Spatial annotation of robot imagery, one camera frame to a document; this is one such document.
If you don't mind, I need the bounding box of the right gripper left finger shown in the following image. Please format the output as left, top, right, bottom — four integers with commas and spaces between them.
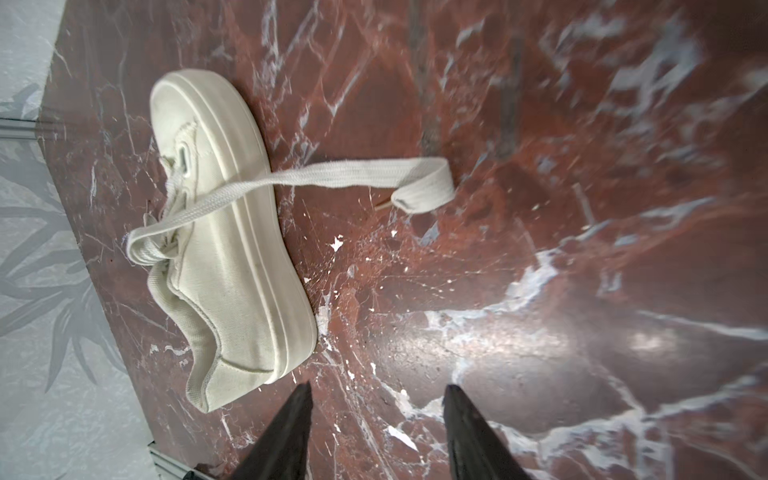
229, 382, 313, 480

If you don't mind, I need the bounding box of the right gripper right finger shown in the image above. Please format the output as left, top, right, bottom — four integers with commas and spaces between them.
443, 384, 532, 480

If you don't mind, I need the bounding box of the white shoelace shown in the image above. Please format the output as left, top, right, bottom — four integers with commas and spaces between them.
126, 123, 456, 266

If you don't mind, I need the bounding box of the cream white sneaker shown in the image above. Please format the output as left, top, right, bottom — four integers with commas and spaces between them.
148, 69, 318, 413

